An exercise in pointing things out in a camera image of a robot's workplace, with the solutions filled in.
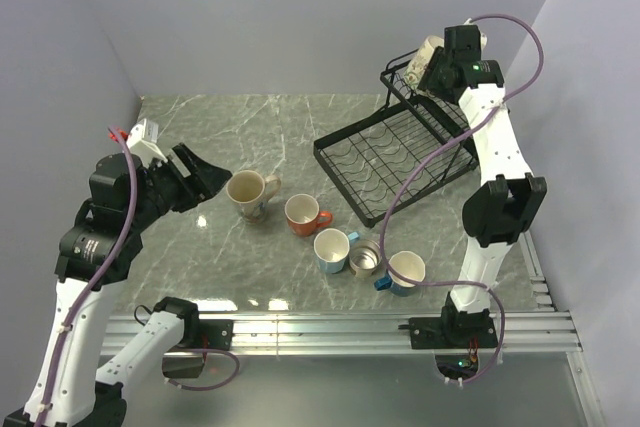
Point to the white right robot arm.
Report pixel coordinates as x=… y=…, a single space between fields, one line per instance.
x=509 y=195

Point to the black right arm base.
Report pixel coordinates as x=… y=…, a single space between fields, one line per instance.
x=436 y=333

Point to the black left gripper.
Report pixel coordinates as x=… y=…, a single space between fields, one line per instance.
x=204 y=181

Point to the beige floral mug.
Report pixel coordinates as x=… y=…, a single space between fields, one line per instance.
x=250 y=193

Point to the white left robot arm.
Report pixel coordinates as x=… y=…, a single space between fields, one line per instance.
x=127 y=196

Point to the dark blue handled mug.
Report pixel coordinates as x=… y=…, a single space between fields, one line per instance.
x=408 y=268

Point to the orange mug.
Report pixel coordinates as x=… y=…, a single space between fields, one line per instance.
x=304 y=215

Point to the green inside floral mug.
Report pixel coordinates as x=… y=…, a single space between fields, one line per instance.
x=416 y=68

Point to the black wire dish rack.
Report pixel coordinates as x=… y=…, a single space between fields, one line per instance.
x=369 y=160

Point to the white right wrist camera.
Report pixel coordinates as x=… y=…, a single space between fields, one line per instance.
x=483 y=37

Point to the aluminium mounting rail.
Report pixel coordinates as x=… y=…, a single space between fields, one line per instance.
x=279 y=331

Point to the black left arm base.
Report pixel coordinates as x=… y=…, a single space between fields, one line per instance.
x=209 y=333

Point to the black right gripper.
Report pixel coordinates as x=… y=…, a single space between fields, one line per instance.
x=428 y=81

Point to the light blue mug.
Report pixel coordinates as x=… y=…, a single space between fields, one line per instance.
x=331 y=248

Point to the stainless steel cup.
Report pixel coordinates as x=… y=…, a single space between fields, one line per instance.
x=364 y=258

